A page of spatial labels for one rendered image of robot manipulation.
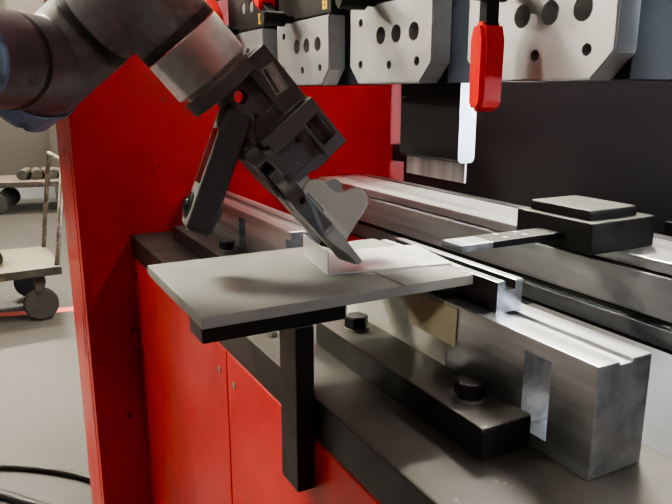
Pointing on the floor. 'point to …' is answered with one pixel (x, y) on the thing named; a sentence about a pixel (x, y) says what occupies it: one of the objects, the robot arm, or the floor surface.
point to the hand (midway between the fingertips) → (336, 252)
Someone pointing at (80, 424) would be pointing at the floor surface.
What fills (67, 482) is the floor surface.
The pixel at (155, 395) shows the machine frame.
